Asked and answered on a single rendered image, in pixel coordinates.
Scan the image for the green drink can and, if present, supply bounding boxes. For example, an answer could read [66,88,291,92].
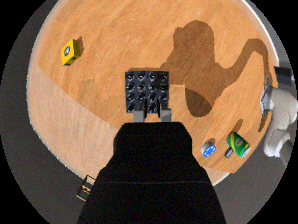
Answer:
[226,132,251,159]

